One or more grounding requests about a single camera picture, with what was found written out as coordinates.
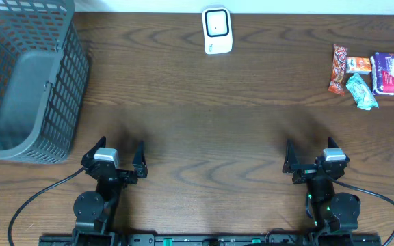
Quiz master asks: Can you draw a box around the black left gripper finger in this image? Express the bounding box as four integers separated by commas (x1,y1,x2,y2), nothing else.
81,136,106,166
132,141,148,178

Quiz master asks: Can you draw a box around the orange brown chocolate bar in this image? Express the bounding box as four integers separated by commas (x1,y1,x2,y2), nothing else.
328,44,348,96

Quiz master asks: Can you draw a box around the teal wrapper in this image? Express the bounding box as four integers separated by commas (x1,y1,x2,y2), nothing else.
346,74,379,111

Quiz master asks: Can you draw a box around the small orange snack packet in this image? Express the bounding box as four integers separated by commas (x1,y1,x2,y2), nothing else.
345,57,372,74

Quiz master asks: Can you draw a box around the red purple snack packet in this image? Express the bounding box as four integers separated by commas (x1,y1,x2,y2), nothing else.
370,52,394,96

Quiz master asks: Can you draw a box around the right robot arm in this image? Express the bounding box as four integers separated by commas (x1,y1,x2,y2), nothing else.
283,137,360,234

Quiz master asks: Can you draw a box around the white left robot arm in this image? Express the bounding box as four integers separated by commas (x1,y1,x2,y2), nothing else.
71,137,148,245

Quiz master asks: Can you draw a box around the white barcode scanner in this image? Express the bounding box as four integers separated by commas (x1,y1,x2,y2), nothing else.
202,7,233,55

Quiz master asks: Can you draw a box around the dark grey plastic basket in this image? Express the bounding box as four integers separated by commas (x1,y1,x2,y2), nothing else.
0,0,89,164

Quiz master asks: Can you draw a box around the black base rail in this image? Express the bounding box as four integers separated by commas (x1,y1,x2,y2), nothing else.
38,234,381,246

